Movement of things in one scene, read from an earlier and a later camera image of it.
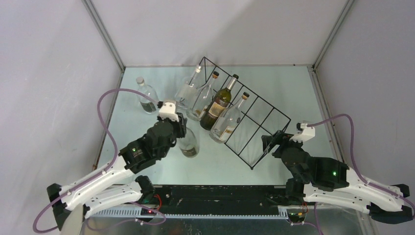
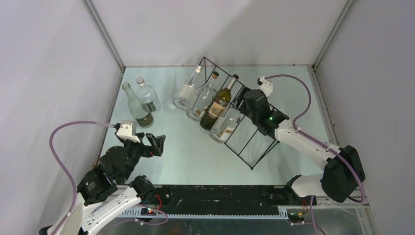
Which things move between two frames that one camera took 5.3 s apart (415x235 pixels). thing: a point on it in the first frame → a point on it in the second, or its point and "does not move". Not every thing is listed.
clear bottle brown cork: x=227 y=122 does not move
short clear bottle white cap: x=148 y=105 does not move
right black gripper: x=268 y=141 → x=238 y=100
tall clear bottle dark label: x=189 y=144 → x=138 y=109
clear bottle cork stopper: x=202 y=100 does not move
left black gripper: x=181 y=126 → x=156 y=148
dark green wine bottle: x=217 y=105 does not move
